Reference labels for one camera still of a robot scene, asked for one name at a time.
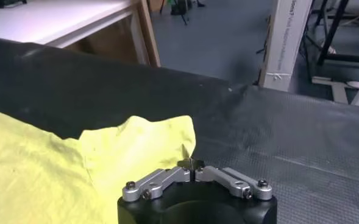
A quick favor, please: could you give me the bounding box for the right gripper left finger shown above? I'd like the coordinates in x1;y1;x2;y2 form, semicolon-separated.
122;158;195;203

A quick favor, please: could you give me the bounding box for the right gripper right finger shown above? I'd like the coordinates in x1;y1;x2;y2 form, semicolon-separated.
191;158;273;201

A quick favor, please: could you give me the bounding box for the yellow-green t-shirt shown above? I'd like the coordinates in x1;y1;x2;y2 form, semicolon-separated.
0;105;197;224

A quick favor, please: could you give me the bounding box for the black glossy table cover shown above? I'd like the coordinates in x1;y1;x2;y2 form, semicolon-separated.
0;35;359;224

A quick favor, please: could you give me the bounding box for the tall white cardboard box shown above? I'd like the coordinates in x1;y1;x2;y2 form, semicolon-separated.
258;0;314;92

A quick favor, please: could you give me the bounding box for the wooden partition screen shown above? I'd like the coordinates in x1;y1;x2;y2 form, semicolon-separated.
66;0;162;68

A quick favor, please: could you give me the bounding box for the black tripod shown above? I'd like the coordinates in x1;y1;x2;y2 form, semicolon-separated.
159;0;206;26

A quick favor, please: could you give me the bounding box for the white rectangular table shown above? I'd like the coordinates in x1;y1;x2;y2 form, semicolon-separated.
0;0;137;49

